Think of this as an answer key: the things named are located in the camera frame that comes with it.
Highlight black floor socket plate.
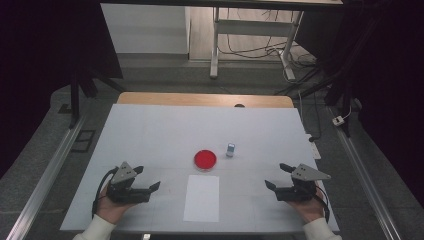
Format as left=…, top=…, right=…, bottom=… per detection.
left=70, top=129, right=97, bottom=154

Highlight white desk frame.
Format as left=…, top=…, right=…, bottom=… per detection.
left=209, top=6, right=305, bottom=81

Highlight white table mat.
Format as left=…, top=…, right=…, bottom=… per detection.
left=59, top=103, right=340, bottom=233

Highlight aluminium rail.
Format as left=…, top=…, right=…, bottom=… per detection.
left=328, top=106, right=403, bottom=240
left=5, top=114, right=88, bottom=240

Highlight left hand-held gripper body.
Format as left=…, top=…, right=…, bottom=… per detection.
left=106, top=161, right=152, bottom=205

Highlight round red ink pad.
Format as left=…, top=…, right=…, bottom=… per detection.
left=193, top=149, right=218, bottom=172

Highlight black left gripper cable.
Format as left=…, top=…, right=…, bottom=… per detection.
left=91, top=166, right=120, bottom=220

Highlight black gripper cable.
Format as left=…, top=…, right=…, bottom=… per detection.
left=91, top=166, right=120, bottom=220
left=313, top=189, right=332, bottom=224

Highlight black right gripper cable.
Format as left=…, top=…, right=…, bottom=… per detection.
left=313, top=189, right=332, bottom=224

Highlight dark curtain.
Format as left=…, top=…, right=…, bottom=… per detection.
left=296, top=0, right=424, bottom=208
left=0, top=0, right=124, bottom=179

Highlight black floor cables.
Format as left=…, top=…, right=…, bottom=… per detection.
left=218, top=8, right=318, bottom=69

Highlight white paper sheet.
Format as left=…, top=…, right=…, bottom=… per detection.
left=182, top=174, right=221, bottom=223

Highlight black metal stand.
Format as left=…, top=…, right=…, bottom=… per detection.
left=68, top=66, right=126, bottom=130

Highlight white cabinet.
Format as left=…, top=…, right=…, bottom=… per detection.
left=100, top=3, right=191, bottom=55

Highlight person's left hand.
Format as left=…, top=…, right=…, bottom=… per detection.
left=96, top=184, right=138, bottom=225

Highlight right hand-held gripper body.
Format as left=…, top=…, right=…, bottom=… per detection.
left=275, top=163, right=332, bottom=203

